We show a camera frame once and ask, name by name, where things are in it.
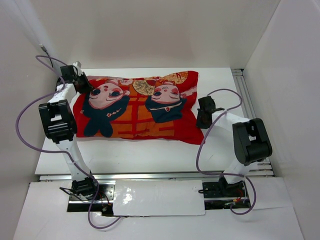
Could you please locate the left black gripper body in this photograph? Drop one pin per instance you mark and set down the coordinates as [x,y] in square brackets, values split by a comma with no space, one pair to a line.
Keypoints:
[83,84]

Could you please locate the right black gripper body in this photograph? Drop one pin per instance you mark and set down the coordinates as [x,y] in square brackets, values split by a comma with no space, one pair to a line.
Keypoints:
[200,122]

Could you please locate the pink red printed pillowcase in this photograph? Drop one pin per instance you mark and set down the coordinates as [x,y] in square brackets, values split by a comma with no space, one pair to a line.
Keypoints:
[145,108]

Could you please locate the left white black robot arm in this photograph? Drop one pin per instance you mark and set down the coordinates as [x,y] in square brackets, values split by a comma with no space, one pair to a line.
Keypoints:
[60,126]

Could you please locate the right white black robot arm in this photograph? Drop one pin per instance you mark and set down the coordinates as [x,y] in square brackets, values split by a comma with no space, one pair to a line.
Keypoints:
[251,141]

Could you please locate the white cover plate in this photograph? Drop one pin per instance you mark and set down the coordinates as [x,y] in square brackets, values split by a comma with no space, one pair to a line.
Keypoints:
[158,198]

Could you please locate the small wall cable plug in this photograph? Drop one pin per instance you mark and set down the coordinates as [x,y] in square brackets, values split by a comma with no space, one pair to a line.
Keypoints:
[44,49]

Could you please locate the aluminium rail front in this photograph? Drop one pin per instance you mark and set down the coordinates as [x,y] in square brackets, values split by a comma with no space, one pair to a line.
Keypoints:
[154,176]

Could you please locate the aluminium rail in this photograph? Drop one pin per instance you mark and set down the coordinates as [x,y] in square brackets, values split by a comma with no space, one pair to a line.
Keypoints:
[154,176]
[263,168]

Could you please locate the aluminium rail right side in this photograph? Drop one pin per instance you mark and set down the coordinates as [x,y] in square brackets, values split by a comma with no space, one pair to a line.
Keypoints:
[263,168]

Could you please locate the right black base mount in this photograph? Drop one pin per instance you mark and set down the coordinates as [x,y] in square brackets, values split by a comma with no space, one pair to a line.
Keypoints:
[219,195]

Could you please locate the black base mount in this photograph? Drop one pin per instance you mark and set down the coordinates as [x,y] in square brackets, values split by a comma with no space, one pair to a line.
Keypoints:
[100,202]
[219,195]

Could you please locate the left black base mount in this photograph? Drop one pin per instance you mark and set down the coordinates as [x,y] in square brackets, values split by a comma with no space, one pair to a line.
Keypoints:
[100,202]

